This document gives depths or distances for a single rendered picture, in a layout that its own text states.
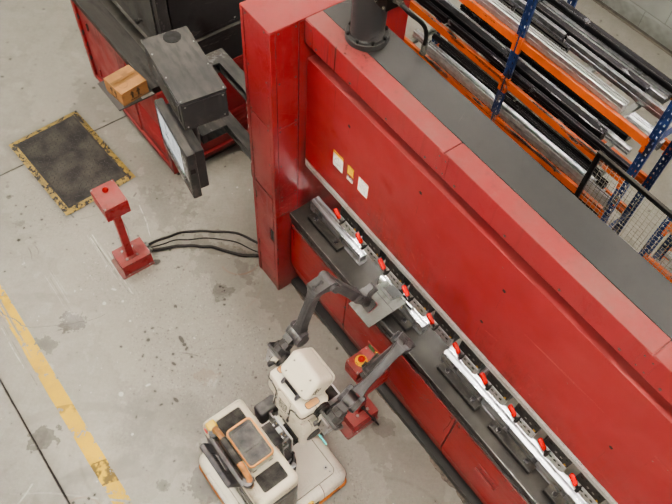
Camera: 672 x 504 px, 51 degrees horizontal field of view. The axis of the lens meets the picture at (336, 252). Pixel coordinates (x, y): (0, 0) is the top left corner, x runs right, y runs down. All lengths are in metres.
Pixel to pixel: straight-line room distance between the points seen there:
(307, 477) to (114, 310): 1.83
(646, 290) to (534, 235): 0.43
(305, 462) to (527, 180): 2.24
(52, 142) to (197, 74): 2.72
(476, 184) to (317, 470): 2.16
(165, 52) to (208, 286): 1.96
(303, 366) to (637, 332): 1.48
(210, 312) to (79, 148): 1.85
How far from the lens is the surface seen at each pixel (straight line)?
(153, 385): 4.85
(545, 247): 2.68
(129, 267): 5.19
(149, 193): 5.65
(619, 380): 2.86
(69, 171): 5.92
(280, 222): 4.38
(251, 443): 3.69
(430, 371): 3.92
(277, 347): 3.52
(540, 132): 5.24
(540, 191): 2.83
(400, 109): 2.98
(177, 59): 3.71
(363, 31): 3.16
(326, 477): 4.29
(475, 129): 2.96
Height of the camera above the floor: 4.42
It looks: 57 degrees down
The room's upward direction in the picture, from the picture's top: 5 degrees clockwise
